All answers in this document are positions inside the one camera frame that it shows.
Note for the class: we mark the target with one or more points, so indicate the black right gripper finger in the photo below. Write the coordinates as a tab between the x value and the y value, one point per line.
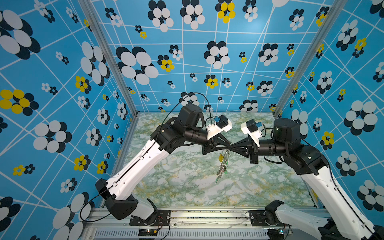
244	143
243	151

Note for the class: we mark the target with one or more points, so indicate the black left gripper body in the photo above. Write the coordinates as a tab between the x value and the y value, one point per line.
209	144

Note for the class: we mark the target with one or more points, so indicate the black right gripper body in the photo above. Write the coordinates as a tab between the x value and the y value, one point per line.
253	152

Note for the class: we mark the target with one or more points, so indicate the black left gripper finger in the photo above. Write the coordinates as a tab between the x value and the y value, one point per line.
220	148
222	140

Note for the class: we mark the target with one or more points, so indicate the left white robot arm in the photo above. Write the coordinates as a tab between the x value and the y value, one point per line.
173	133

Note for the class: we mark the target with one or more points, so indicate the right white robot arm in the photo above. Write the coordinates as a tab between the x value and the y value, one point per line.
347	222

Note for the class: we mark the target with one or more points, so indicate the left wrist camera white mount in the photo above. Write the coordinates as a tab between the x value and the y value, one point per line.
220	124

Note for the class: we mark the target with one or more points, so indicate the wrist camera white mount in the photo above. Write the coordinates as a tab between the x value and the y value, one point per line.
220	124
252	128

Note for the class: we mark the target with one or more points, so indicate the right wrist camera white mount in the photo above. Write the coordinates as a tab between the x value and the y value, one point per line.
252	128

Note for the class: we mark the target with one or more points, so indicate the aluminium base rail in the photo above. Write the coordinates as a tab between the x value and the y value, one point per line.
191	224

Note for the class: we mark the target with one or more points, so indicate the aluminium corner post left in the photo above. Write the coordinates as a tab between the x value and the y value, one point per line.
91	16

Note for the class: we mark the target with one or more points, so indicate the aluminium corner post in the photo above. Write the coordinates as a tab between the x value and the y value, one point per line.
320	36
91	16

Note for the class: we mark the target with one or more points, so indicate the aluminium corner post right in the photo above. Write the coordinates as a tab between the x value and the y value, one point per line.
320	36

